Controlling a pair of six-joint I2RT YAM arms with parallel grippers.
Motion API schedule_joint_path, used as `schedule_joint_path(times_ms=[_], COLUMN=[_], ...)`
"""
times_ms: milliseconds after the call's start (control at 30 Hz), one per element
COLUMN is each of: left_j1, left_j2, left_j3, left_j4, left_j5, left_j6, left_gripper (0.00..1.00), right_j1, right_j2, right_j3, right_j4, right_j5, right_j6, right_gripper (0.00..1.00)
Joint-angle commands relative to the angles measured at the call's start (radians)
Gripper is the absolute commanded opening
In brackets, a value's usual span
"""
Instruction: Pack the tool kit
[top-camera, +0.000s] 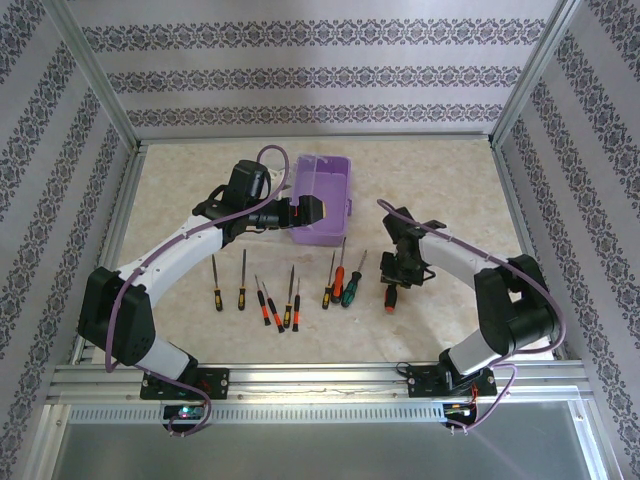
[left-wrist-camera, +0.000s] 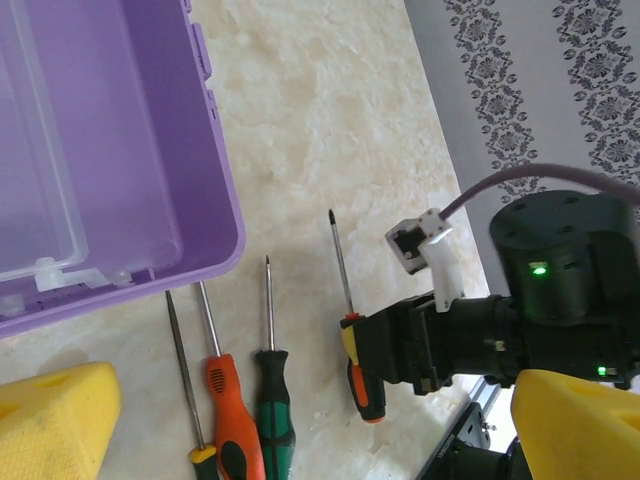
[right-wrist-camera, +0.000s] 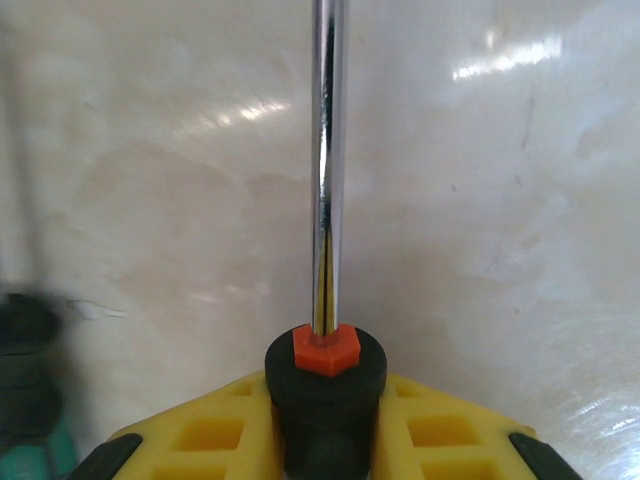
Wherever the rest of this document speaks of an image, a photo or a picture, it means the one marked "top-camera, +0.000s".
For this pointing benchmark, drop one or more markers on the controller board with led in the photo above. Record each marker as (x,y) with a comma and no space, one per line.
(185,411)
(457,410)

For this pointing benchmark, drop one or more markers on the left controller board with LED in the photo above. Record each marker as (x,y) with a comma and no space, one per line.
(185,411)

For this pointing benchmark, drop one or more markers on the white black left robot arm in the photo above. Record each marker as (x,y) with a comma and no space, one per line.
(165,255)

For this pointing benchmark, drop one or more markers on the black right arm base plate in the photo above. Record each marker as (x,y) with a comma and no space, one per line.
(422,382)

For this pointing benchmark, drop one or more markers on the aluminium frame post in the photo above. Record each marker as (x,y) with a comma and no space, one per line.
(540,70)
(95,70)

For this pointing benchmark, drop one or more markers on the orange black precision screwdriver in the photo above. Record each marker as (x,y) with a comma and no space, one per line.
(296,315)
(264,310)
(275,315)

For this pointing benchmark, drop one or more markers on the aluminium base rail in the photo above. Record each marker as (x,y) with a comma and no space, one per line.
(320,380)

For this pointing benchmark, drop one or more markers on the grey metal sheet panel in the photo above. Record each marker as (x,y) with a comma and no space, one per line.
(320,450)

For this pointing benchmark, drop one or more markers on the long aluminium table edge rail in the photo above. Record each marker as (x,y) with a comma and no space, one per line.
(119,225)
(521,225)

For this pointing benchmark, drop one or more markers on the short aluminium table edge rail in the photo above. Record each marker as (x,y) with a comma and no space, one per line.
(320,137)

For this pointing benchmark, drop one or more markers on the right controller board with LED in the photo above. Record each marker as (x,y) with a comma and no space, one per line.
(457,410)

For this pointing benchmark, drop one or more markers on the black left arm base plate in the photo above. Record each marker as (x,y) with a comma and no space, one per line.
(217,382)

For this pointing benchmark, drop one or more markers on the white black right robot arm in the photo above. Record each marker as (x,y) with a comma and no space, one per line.
(520,310)

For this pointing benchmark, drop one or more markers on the purple plastic tool box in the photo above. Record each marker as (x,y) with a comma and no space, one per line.
(330,220)

